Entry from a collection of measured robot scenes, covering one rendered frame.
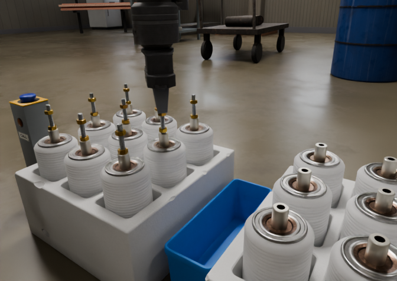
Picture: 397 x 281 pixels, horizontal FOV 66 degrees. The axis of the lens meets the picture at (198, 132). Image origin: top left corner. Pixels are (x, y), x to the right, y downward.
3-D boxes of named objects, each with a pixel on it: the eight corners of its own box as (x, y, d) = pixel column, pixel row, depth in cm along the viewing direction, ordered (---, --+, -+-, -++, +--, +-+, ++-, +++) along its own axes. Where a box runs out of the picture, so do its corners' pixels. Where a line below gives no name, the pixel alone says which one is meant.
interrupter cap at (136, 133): (110, 132, 77) (110, 130, 77) (140, 128, 79) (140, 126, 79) (113, 144, 70) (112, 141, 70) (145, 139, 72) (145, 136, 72)
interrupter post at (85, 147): (87, 150, 67) (84, 137, 66) (95, 152, 66) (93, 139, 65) (78, 154, 65) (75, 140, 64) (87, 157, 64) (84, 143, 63)
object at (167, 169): (196, 212, 75) (194, 145, 68) (163, 230, 69) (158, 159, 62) (173, 196, 81) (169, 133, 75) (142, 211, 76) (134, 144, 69)
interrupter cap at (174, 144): (188, 146, 68) (187, 143, 68) (159, 157, 64) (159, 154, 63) (168, 137, 73) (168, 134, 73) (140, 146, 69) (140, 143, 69)
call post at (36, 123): (47, 208, 89) (22, 107, 77) (34, 201, 93) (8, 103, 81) (69, 196, 95) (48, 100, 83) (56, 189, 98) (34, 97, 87)
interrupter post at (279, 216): (284, 234, 41) (286, 214, 40) (267, 228, 42) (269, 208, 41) (290, 224, 43) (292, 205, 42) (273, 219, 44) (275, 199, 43)
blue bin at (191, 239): (210, 321, 56) (210, 272, 51) (164, 293, 62) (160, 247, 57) (271, 228, 79) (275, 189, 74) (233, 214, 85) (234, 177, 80)
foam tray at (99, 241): (137, 307, 59) (127, 232, 52) (30, 232, 80) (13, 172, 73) (233, 205, 89) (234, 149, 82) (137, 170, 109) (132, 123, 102)
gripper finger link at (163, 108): (154, 113, 64) (152, 83, 61) (169, 111, 64) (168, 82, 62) (155, 115, 62) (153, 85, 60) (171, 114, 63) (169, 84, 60)
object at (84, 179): (98, 204, 78) (87, 140, 72) (127, 215, 74) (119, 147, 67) (68, 226, 71) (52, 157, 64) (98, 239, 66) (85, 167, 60)
